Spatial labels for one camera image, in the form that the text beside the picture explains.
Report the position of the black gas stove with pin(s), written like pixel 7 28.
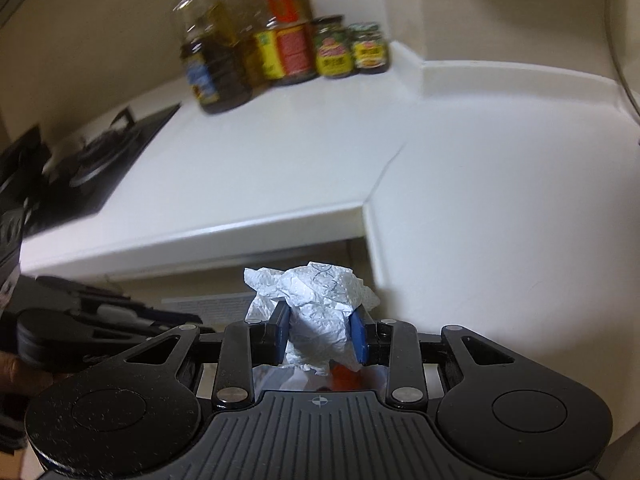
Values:
pixel 100 160

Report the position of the cabinet vent grille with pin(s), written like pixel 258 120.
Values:
pixel 210 307

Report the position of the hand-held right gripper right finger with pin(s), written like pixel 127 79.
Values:
pixel 359 340

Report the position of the person's left hand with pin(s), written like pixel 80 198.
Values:
pixel 25 375

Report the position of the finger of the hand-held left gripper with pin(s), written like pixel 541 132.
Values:
pixel 170 321
pixel 65 285

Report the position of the small sauce jar yellow label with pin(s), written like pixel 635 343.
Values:
pixel 370 50

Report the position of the white paper towel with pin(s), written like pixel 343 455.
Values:
pixel 320 305

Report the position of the large oil bottle blue label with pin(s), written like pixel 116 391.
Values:
pixel 222 75

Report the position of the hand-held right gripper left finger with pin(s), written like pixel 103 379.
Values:
pixel 281 335

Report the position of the orange plastic bag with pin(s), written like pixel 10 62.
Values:
pixel 345 377

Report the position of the dark cloth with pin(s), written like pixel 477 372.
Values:
pixel 11 255

